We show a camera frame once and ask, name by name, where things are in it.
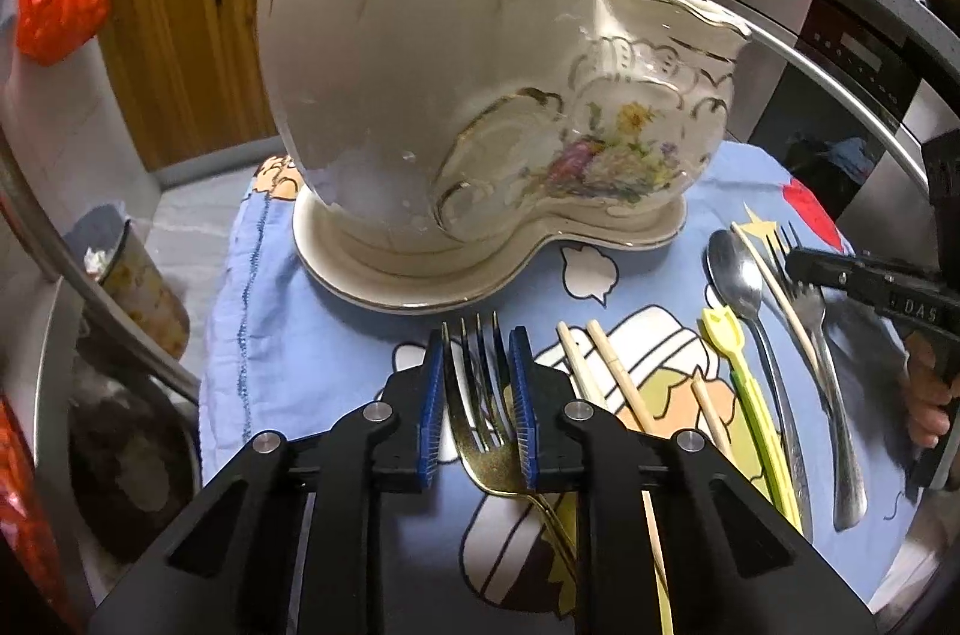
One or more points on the red plastic packaging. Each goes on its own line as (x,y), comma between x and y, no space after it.
(22,492)

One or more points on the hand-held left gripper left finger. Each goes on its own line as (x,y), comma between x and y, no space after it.
(431,410)

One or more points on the yellow tulip-shaped stick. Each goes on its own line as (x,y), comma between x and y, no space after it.
(757,410)

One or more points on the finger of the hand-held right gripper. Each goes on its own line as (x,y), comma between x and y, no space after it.
(832,275)

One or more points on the blue cartoon printed cloth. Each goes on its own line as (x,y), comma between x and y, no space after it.
(315,365)

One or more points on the built-in oven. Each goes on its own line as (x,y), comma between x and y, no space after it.
(847,50)

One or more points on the metal pot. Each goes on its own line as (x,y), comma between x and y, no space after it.
(127,470)

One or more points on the white ceramic saucer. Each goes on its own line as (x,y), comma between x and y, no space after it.
(420,282)

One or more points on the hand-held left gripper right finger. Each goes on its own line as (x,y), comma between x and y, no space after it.
(523,410)

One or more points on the trash bin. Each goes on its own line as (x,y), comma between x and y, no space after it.
(142,297)

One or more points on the large white ceramic jar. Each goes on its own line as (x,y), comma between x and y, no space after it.
(412,42)

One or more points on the silver fork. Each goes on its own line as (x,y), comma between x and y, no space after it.
(840,440)

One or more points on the gold fork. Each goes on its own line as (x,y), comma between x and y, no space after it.
(480,440)

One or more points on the silver spoon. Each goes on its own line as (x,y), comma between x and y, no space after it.
(735,275)

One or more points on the person's right hand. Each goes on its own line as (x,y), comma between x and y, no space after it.
(930,402)

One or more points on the chrome curved rail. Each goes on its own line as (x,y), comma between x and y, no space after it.
(97,297)

